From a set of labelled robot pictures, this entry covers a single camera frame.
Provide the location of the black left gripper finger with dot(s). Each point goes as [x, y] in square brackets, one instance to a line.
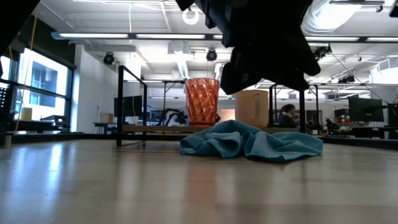
[242, 71]
[292, 62]

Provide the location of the red faceted plastic cup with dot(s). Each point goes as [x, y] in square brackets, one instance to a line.
[202, 99]

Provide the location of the background black robot arm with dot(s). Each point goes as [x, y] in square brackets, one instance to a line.
[174, 116]

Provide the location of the black-framed wooden shelf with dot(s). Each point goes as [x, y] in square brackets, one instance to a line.
[119, 109]

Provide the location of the seated person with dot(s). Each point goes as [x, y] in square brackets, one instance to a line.
[287, 116]

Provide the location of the teal cloth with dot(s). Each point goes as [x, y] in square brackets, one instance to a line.
[248, 143]

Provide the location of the wide dark computer monitor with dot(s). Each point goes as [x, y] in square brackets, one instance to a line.
[365, 109]

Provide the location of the cardboard box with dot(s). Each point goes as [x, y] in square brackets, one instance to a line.
[106, 117]

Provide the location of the black ceiling camera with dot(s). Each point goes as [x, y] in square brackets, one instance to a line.
[109, 58]
[211, 55]

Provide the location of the black aluminium rig frame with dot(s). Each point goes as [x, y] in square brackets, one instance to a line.
[132, 36]

